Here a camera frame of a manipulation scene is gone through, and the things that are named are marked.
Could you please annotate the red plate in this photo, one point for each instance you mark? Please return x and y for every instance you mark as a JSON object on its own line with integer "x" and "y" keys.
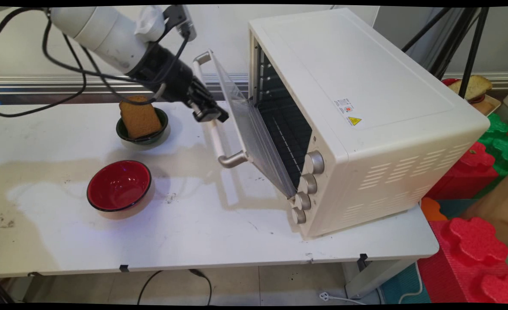
{"x": 449, "y": 81}

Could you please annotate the aluminium rail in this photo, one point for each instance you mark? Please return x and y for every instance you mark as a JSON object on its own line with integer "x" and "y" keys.
{"x": 21, "y": 84}

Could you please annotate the teal floor mat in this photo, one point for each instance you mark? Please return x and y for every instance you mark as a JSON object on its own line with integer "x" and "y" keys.
{"x": 402, "y": 286}

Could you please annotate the black tripod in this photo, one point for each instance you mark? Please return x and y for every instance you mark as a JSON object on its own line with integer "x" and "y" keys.
{"x": 473, "y": 47}

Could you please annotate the large silver oven knob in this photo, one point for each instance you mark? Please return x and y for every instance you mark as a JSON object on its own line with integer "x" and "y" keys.
{"x": 315, "y": 162}

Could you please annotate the pale toast slice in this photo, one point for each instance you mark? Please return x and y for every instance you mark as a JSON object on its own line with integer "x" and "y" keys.
{"x": 477, "y": 86}

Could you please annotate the red bowl with black rim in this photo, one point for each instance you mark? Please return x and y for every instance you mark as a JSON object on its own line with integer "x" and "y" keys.
{"x": 118, "y": 186}

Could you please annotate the warning sticker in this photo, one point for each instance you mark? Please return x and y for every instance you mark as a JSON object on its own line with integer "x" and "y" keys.
{"x": 350, "y": 113}

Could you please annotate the cream toaster oven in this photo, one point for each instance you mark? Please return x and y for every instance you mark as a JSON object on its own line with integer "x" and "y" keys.
{"x": 365, "y": 86}

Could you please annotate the large red foam block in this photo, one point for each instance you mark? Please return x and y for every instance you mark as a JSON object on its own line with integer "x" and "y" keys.
{"x": 473, "y": 258}

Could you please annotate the brown bread slice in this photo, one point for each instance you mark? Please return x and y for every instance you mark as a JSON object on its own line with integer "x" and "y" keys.
{"x": 140, "y": 116}

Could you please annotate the green foam block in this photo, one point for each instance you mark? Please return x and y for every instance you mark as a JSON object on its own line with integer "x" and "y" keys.
{"x": 503, "y": 150}

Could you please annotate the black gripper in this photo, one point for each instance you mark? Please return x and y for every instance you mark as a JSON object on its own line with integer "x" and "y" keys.
{"x": 165, "y": 71}

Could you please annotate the beige tray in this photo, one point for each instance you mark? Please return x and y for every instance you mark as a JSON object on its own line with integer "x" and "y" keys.
{"x": 490, "y": 106}

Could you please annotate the white table leg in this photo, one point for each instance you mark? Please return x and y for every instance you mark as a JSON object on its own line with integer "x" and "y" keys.
{"x": 374, "y": 277}

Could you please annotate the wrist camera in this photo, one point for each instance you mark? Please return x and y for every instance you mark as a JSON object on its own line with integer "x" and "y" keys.
{"x": 183, "y": 21}

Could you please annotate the small red foam block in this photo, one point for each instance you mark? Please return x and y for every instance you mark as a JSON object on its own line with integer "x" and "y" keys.
{"x": 469, "y": 176}

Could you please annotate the white power plug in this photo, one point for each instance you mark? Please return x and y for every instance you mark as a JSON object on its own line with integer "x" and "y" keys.
{"x": 324, "y": 296}

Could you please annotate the black table clip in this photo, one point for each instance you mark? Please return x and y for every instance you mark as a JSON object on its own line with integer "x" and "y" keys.
{"x": 124, "y": 268}
{"x": 362, "y": 259}

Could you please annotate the orange foam piece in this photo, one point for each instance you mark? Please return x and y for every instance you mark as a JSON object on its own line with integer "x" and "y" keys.
{"x": 432, "y": 209}

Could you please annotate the brown cardboard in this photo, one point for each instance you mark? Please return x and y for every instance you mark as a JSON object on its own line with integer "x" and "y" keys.
{"x": 499, "y": 215}

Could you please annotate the dark green bowl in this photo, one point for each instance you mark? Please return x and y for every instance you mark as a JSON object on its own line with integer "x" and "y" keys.
{"x": 161, "y": 128}

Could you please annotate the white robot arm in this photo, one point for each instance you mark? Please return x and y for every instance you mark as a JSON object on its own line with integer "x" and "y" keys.
{"x": 103, "y": 34}

